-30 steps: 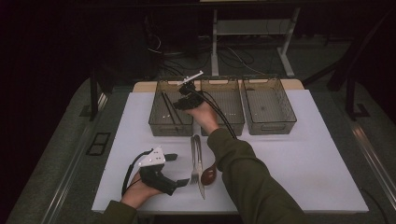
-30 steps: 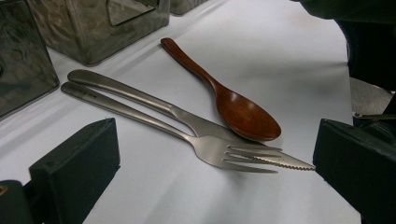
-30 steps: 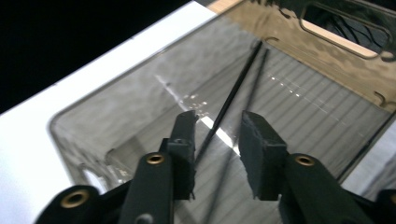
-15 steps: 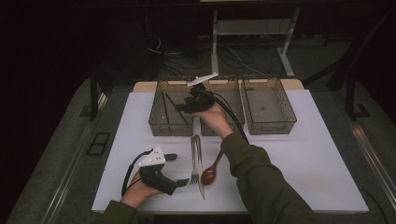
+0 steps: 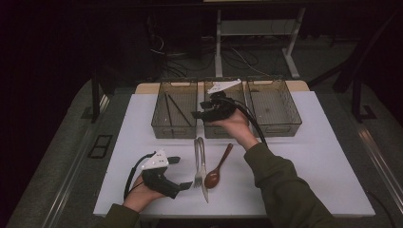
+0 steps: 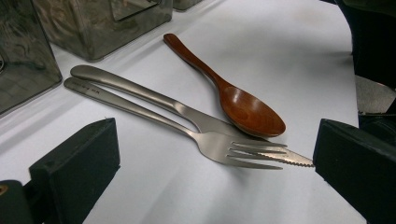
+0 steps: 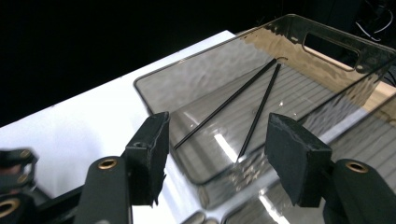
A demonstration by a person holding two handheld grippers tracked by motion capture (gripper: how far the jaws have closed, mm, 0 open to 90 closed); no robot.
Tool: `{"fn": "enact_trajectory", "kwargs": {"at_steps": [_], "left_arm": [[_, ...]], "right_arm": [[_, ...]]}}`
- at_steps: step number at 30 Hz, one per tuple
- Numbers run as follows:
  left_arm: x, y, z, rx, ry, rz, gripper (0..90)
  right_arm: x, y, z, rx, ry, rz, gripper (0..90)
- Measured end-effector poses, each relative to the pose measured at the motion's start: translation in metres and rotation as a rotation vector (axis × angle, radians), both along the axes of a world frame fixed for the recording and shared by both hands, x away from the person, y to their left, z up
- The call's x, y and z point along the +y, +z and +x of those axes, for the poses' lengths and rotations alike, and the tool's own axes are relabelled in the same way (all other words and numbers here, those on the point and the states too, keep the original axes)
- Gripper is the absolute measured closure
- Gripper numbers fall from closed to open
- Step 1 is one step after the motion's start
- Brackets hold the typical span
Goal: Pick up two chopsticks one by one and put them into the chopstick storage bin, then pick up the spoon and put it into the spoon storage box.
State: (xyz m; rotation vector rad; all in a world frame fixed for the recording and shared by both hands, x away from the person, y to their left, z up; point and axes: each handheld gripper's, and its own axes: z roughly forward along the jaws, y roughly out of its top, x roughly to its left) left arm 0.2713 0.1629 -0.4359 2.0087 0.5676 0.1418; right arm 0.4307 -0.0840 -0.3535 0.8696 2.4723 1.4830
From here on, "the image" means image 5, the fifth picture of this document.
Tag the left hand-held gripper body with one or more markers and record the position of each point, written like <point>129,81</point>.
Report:
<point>157,182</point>

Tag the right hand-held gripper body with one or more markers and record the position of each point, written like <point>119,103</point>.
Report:
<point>221,110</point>

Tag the black chopstick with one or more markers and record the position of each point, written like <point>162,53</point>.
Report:
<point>168,112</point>
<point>180,110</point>

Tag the transparent brown plastic bin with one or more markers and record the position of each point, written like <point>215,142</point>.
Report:
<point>237,126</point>
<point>182,95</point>
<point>273,109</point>

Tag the brown wooden spoon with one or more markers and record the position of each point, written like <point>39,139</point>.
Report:
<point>212,180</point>

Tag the silver metal knife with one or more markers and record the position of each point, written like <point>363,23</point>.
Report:
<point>202,158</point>

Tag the person's right hand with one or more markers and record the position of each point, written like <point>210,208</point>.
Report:
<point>237,126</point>

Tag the person's left hand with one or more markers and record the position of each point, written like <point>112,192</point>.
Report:
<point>139,196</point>

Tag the silver metal fork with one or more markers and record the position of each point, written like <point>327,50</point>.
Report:
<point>196,158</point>

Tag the white metal stand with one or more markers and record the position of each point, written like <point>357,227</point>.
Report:
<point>218,63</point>

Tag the wooden board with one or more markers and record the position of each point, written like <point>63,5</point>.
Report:
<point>145,88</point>

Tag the black metal stand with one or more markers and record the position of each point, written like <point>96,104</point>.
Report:
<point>95,104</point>
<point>356,95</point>

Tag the metal rail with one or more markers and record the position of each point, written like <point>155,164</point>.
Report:
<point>68,186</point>
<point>380,155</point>

